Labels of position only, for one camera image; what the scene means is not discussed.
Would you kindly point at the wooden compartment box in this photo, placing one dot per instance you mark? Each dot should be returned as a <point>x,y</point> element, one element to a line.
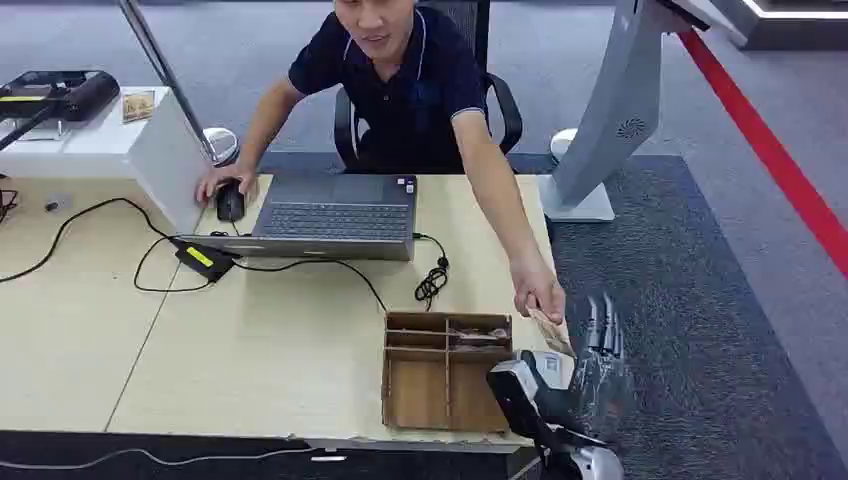
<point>417,394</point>

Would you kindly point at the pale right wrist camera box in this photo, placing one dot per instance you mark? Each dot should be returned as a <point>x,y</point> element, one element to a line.
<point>520,397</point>

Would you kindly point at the person's left hand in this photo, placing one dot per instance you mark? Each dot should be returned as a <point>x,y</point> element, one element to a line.
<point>538,285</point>

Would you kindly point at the grey white kiosk stand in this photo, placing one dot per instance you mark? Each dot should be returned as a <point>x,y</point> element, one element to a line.
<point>616,112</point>

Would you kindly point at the black power adapter yellow label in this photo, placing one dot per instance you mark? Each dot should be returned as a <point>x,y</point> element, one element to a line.
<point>202,260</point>

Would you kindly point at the black office chair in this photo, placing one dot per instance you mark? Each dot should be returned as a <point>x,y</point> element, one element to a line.
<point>507,109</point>

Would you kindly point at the black printer device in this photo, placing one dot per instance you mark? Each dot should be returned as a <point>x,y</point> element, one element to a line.
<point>79,93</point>

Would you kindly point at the person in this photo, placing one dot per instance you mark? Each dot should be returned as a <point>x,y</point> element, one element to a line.
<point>404,86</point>

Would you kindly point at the small framed picture card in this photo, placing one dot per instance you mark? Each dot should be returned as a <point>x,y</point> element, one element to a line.
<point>138,106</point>

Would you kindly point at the black computer mouse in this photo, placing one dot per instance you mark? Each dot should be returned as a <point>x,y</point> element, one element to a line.
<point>230,202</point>

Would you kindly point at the small grey plug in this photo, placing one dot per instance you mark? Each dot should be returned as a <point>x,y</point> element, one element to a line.
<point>52,206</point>

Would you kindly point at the slanted metal pole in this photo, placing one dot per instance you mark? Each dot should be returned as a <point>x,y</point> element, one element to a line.
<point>169,83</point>

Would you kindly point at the person's right hand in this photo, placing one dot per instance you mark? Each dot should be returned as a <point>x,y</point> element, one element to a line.
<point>228,173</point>

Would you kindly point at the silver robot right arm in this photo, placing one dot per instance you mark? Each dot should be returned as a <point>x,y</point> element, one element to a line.
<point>593,464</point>

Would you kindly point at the round silver base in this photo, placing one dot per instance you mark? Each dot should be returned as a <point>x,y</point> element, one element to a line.
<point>224,142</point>

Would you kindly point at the grey laptop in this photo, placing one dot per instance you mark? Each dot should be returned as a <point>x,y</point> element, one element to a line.
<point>334,218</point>

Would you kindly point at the round white base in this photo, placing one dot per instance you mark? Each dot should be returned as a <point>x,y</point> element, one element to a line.
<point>562,140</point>

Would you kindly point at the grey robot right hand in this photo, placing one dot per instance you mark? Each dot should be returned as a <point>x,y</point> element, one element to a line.
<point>599,384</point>

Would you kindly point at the white edged grey platform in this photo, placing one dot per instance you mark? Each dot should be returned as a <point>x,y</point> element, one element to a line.
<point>788,30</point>

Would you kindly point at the white cabinet block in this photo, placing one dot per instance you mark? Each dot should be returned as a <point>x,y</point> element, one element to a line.
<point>166,172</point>

